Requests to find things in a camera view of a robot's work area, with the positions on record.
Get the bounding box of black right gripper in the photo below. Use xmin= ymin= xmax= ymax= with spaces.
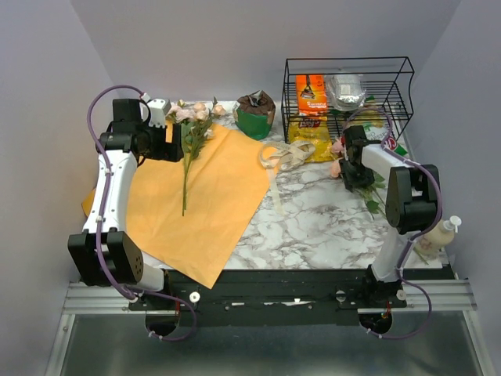
xmin=338 ymin=157 xmax=375 ymax=191

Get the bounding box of pink fake flower bunch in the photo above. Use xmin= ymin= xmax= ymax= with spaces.
xmin=328 ymin=136 xmax=430 ymax=266

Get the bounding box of orange wrapping paper sheet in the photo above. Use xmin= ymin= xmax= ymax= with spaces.
xmin=81 ymin=117 xmax=279 ymax=290

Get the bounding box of green brown snack bag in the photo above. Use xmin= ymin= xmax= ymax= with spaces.
xmin=232 ymin=90 xmax=276 ymax=140

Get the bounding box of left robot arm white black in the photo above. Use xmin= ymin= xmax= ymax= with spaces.
xmin=67 ymin=96 xmax=183 ymax=309

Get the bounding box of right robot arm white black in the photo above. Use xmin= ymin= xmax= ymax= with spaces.
xmin=340 ymin=125 xmax=442 ymax=307

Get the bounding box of yellow lays chip bag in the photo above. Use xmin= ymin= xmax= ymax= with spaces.
xmin=287 ymin=116 xmax=338 ymax=163

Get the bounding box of green white cassava chip bag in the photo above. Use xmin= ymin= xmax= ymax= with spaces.
xmin=344 ymin=96 xmax=409 ymax=157

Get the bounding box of cream printed ribbon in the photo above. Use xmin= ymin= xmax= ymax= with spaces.
xmin=258 ymin=140 xmax=315 ymax=215

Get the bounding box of silver foil packet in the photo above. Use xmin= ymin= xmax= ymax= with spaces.
xmin=326 ymin=74 xmax=366 ymax=112

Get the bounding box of orange razor package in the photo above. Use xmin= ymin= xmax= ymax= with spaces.
xmin=295 ymin=74 xmax=328 ymax=116

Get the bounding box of cream lotion pump bottle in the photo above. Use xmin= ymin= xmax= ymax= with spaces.
xmin=414 ymin=215 xmax=462 ymax=255

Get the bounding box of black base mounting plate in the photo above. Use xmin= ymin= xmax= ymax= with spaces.
xmin=128 ymin=266 xmax=457 ymax=327

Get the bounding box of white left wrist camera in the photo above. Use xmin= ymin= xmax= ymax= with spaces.
xmin=147 ymin=99 xmax=171 ymax=128

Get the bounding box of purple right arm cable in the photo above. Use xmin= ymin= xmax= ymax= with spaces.
xmin=340 ymin=107 xmax=443 ymax=340

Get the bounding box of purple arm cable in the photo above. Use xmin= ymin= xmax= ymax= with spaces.
xmin=340 ymin=107 xmax=443 ymax=340
xmin=86 ymin=85 xmax=196 ymax=342

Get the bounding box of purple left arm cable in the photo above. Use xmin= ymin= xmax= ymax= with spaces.
xmin=86 ymin=85 xmax=196 ymax=342

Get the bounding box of black wire basket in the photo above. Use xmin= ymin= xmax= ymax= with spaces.
xmin=280 ymin=56 xmax=415 ymax=142

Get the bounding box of aluminium frame rail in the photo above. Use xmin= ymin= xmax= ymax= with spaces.
xmin=45 ymin=279 xmax=496 ymax=375

